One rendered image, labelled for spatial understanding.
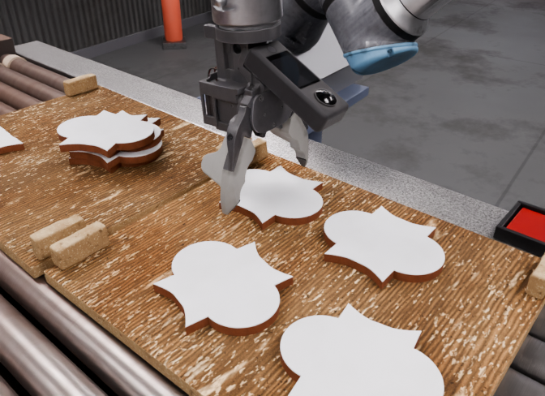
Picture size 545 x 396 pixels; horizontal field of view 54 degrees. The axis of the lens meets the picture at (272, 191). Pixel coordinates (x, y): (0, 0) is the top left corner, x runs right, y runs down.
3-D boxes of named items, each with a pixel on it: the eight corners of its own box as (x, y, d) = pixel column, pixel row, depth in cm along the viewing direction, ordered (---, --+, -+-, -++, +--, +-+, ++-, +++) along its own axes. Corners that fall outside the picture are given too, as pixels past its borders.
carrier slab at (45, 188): (100, 92, 101) (98, 84, 101) (259, 160, 78) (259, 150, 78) (-105, 157, 79) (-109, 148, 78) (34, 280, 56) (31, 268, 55)
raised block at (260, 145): (259, 152, 77) (259, 135, 76) (268, 157, 76) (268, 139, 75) (230, 168, 73) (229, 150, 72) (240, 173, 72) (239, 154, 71)
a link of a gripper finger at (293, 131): (287, 139, 74) (258, 100, 67) (322, 149, 71) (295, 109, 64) (276, 157, 74) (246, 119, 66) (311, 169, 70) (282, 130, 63)
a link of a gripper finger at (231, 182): (199, 202, 64) (224, 130, 64) (234, 217, 61) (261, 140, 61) (180, 198, 62) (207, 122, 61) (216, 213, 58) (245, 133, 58)
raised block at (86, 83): (93, 86, 100) (91, 71, 98) (99, 88, 99) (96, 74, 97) (64, 95, 96) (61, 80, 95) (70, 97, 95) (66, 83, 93)
